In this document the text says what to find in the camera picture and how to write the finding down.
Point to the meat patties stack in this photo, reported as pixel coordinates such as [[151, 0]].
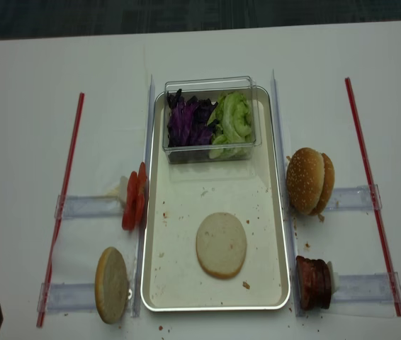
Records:
[[315, 283]]

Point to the green lettuce in box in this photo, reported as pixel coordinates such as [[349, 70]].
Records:
[[231, 120]]

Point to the sesame bun tops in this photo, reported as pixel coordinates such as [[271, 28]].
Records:
[[310, 180]]

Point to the clear plastic salad box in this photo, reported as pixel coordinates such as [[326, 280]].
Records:
[[212, 88]]

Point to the red rail strip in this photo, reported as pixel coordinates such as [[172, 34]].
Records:
[[65, 184], [396, 294]]

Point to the bun bottom on tray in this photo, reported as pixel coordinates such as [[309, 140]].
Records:
[[221, 245]]

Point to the white patty pusher block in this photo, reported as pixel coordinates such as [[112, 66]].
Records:
[[332, 280]]

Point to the clear slider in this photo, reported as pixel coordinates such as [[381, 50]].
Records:
[[365, 198], [377, 287], [61, 297], [75, 206]]

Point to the right red rail strip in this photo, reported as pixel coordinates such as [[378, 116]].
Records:
[[396, 294]]

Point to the upper right clear slider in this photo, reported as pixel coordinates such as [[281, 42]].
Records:
[[365, 198]]

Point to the upright bun slice left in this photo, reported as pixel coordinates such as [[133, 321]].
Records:
[[111, 286]]

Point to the lower left clear slider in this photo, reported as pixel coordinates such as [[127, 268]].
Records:
[[61, 297]]

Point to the upper left clear slider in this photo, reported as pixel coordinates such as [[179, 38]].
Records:
[[75, 206]]

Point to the left red rail strip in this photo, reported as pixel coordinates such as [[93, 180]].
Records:
[[65, 184]]

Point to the white metal tray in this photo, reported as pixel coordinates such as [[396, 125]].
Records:
[[181, 196]]

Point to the lower right clear slider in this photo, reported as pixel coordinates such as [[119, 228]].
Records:
[[377, 287]]

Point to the white tomato pusher block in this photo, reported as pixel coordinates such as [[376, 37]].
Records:
[[122, 190]]

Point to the purple cabbage shreds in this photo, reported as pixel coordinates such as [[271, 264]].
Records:
[[189, 121]]

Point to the tomato slices stack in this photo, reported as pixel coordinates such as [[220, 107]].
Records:
[[135, 199]]

